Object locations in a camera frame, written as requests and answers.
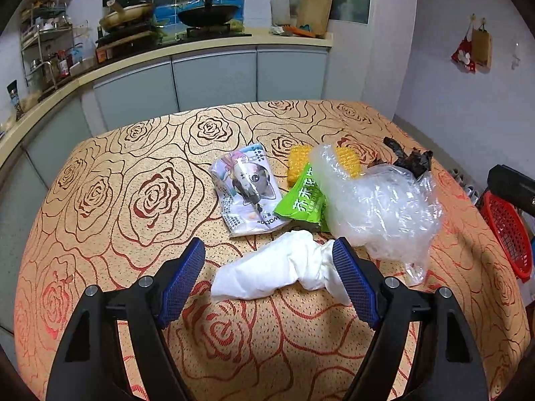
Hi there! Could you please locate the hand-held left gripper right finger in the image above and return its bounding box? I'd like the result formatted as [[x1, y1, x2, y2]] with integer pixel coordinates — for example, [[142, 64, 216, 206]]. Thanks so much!
[[332, 237, 490, 401]]

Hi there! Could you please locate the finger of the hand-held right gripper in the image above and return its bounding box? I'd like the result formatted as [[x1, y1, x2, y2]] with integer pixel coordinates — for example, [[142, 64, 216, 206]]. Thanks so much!
[[487, 164, 535, 218]]

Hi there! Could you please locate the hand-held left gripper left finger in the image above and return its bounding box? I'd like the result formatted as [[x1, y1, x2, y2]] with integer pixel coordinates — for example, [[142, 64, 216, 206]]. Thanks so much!
[[45, 237, 206, 401]]

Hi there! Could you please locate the red plastic mesh basket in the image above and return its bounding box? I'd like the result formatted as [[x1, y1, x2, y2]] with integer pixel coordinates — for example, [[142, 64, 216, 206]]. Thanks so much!
[[476, 192, 533, 280]]

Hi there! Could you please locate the clear plastic bag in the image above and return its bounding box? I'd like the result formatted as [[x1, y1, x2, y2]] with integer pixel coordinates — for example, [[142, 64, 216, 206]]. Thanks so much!
[[308, 143, 444, 287]]

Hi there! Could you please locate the white tissue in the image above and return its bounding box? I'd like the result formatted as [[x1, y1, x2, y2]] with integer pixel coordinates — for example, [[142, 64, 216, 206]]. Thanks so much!
[[211, 231, 352, 305]]

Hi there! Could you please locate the green snack packet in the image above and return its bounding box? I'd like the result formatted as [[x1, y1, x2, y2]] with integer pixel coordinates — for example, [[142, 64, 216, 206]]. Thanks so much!
[[274, 163, 331, 232]]

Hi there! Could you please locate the black plastic bag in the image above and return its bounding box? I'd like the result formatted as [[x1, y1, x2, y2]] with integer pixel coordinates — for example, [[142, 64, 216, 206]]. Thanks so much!
[[382, 136, 435, 176]]

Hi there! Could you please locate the white cartoon printed packet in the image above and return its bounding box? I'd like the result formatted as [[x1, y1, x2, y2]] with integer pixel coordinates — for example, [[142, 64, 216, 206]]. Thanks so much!
[[209, 143, 283, 239]]

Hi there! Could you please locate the red hanging cloth bag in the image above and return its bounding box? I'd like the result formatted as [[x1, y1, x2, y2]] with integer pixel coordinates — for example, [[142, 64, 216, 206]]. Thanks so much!
[[451, 37, 477, 74]]

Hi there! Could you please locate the brown paper bag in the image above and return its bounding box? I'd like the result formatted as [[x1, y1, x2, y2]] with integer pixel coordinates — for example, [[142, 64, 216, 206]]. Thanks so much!
[[471, 19, 493, 70]]

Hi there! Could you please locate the kitchen counter with grey cabinets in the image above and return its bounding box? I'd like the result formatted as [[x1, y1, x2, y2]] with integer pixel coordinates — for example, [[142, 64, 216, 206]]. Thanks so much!
[[0, 31, 335, 335]]

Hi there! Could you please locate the dark packet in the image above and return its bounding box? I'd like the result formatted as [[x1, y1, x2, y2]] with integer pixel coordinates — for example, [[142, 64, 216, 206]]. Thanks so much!
[[6, 79, 23, 122]]

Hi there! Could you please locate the black gas stove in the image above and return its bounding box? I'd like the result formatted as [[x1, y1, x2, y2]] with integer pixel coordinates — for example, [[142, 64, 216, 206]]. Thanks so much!
[[95, 23, 253, 48]]

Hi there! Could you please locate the orange kitchen tool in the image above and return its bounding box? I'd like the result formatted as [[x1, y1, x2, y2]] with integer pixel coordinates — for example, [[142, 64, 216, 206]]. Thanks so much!
[[284, 24, 318, 38]]

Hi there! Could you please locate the wooden cutting board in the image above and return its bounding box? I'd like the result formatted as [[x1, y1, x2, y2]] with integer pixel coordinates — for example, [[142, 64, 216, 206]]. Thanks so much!
[[296, 0, 337, 36]]

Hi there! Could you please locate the black wok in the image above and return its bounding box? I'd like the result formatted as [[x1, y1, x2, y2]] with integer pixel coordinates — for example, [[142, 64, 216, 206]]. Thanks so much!
[[178, 0, 242, 28]]

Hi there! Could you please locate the metal spice rack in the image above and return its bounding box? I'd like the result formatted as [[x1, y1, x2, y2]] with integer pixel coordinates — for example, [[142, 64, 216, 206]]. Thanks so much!
[[20, 2, 90, 88]]

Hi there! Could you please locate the brass coloured pan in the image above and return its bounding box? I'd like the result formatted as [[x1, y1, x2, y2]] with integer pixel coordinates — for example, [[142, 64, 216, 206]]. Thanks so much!
[[99, 0, 154, 32]]

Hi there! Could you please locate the clear plastic bottle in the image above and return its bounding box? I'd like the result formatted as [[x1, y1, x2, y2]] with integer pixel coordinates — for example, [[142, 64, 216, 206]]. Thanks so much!
[[270, 0, 291, 26]]

